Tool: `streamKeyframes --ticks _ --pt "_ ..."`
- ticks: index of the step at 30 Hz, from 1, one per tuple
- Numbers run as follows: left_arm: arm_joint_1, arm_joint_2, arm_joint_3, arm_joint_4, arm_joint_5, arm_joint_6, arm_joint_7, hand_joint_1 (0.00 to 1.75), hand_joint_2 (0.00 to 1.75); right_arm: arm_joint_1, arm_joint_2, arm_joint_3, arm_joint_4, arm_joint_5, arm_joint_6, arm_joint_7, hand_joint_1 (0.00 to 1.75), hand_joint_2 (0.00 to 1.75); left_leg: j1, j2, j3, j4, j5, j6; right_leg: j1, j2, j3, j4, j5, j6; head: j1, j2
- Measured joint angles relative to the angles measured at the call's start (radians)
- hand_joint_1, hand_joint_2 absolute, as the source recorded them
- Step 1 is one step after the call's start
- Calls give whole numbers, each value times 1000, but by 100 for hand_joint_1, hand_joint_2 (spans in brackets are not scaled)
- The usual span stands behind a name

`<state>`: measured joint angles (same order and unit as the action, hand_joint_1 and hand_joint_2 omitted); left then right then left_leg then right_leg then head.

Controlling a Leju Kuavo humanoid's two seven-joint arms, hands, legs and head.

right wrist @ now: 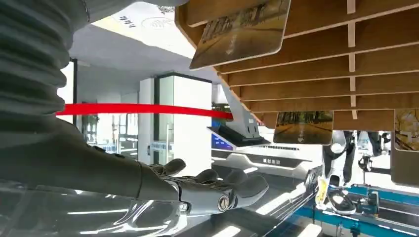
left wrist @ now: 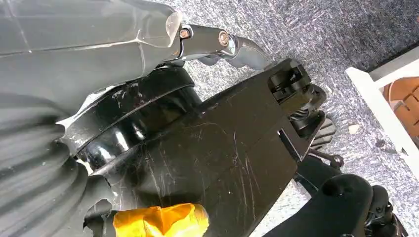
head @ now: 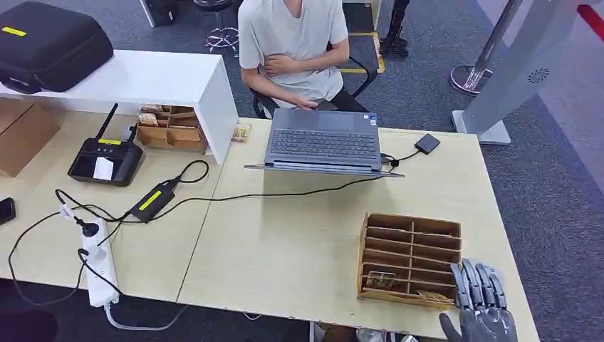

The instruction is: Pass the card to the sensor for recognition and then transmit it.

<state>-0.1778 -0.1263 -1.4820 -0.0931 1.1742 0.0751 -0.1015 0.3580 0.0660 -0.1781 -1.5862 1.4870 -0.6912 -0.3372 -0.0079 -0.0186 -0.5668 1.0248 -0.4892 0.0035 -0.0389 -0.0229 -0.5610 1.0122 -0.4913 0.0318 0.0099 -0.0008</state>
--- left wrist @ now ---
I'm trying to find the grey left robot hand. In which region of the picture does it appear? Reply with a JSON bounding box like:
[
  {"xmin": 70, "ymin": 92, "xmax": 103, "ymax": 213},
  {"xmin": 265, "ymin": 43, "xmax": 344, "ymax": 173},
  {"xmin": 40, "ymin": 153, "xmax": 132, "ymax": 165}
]
[{"xmin": 0, "ymin": 0, "xmax": 337, "ymax": 237}]

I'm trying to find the left arm ribbed grey sleeve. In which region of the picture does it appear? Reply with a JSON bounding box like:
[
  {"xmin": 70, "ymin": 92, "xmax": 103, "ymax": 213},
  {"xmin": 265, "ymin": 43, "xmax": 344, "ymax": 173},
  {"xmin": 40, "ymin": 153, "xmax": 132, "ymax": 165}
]
[{"xmin": 0, "ymin": 93, "xmax": 114, "ymax": 237}]

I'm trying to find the black robot leg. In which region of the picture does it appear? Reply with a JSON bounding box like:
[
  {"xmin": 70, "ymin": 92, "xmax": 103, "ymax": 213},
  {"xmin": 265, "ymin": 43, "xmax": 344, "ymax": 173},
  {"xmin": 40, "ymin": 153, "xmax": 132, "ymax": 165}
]
[{"xmin": 261, "ymin": 153, "xmax": 410, "ymax": 237}]

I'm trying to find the white desk frame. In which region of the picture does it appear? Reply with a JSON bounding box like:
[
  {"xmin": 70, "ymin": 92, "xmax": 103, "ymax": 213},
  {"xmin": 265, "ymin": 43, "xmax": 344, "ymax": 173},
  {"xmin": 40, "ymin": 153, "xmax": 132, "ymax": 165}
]
[{"xmin": 345, "ymin": 45, "xmax": 419, "ymax": 181}]

